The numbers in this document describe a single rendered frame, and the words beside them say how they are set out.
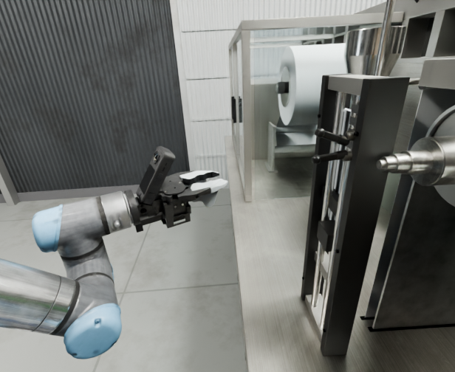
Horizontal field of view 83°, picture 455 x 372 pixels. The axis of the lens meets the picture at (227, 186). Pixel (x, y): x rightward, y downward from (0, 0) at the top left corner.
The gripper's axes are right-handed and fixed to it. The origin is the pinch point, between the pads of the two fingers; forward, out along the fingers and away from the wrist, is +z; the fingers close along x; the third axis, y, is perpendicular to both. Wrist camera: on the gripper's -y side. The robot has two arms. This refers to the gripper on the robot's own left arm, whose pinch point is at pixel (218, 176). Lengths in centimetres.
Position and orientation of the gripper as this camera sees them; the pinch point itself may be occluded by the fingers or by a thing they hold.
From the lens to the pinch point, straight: 58.8
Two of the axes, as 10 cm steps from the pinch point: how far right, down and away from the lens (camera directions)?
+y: -0.2, 8.5, 5.3
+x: 4.9, 4.7, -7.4
